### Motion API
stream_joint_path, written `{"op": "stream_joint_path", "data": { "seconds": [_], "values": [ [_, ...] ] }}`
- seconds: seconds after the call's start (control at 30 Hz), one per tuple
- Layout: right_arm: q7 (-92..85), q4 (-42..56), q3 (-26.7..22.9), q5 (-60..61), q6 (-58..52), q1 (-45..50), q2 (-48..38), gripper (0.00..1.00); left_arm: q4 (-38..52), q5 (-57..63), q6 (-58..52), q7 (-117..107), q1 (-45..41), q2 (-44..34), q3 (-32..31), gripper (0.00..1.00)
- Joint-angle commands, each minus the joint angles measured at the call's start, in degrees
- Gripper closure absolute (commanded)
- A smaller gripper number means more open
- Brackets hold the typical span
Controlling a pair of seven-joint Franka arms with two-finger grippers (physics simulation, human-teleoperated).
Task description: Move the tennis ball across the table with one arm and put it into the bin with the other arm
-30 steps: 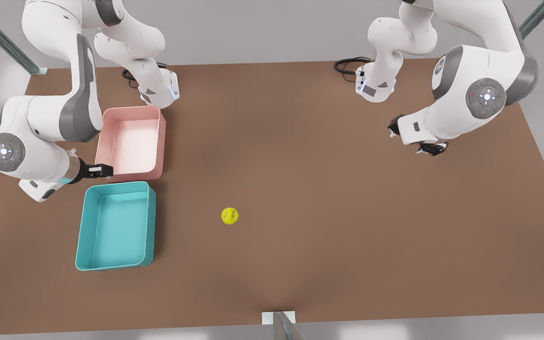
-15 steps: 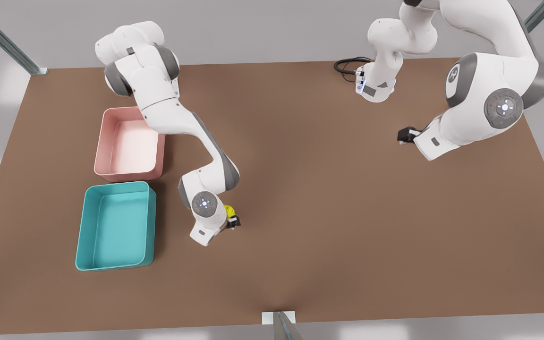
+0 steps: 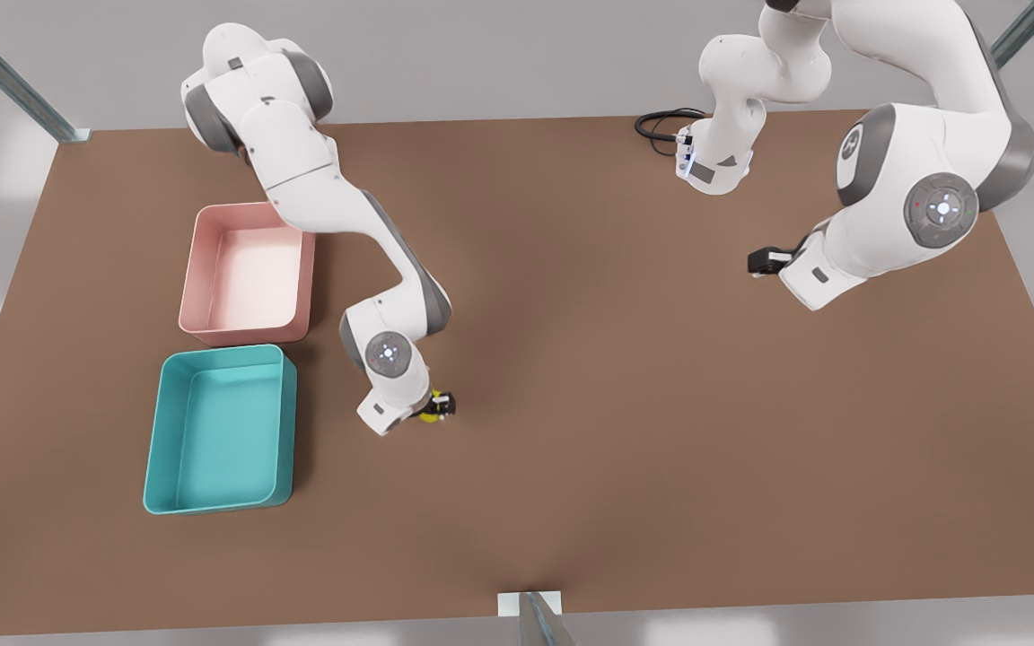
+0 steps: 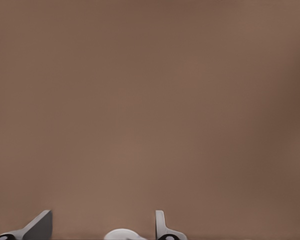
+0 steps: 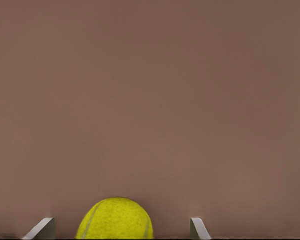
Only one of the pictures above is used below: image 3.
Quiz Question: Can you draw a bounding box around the teal plastic bin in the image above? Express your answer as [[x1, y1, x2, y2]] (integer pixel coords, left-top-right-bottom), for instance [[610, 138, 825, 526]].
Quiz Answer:
[[142, 344, 298, 516]]

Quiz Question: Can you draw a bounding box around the black cable loop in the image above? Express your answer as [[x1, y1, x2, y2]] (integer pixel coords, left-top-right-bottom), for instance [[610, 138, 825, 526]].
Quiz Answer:
[[635, 108, 706, 158]]

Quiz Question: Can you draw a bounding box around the pink plastic bin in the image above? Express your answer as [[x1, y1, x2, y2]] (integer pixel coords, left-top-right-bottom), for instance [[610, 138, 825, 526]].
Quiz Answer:
[[178, 202, 317, 347]]

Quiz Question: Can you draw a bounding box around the silver frame post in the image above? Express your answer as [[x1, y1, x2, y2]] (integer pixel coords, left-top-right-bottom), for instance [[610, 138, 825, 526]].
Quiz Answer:
[[0, 7, 92, 144], [989, 0, 1034, 70], [497, 590, 577, 646]]

